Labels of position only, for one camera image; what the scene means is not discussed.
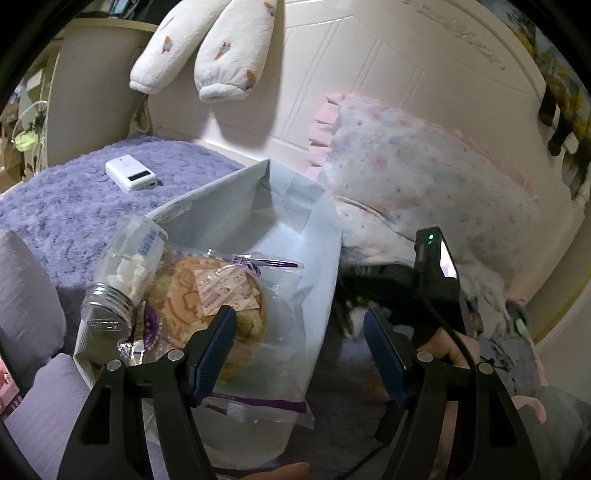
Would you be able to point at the person's left hand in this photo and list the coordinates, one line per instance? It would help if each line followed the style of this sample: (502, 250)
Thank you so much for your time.
(281, 473)

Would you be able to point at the green plastic item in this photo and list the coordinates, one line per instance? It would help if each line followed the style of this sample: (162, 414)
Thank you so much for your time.
(25, 138)

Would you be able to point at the white power bank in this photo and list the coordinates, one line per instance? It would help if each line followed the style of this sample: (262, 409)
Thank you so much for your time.
(129, 170)

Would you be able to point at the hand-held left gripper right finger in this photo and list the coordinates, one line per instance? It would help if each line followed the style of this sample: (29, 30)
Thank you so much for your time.
(385, 360)

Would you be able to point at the purple fluffy blanket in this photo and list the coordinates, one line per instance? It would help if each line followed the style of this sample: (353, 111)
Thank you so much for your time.
(55, 207)

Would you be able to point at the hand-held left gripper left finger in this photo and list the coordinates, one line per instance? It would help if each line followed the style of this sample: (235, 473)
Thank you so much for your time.
(214, 355)

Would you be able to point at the white bed headboard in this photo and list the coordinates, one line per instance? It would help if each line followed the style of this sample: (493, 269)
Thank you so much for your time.
(369, 60)

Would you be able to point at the dark cloth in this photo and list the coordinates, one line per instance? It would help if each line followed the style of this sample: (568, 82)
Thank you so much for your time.
(554, 120)

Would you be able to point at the person's right hand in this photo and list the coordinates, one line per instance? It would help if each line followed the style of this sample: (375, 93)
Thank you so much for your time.
(455, 348)

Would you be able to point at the pink ruffled speckled pillow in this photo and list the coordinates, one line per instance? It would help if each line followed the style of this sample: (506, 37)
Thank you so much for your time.
(415, 161)

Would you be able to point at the colourful wall picture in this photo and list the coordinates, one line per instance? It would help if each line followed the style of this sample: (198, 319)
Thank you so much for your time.
(558, 60)

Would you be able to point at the grey quilted cushion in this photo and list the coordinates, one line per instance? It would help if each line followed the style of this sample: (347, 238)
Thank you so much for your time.
(27, 300)

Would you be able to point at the white fleece pants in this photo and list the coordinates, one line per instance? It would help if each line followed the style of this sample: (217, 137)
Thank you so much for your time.
(231, 50)

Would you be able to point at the cream nightstand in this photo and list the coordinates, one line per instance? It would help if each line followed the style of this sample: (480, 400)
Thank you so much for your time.
(92, 92)

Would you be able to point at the glass jar with metal lid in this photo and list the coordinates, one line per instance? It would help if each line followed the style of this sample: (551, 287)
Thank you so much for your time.
(120, 272)

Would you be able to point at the clear pastry packet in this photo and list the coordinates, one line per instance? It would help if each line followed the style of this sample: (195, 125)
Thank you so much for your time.
(207, 286)

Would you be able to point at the white speckled duvet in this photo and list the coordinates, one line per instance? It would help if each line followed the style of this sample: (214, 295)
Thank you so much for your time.
(369, 230)

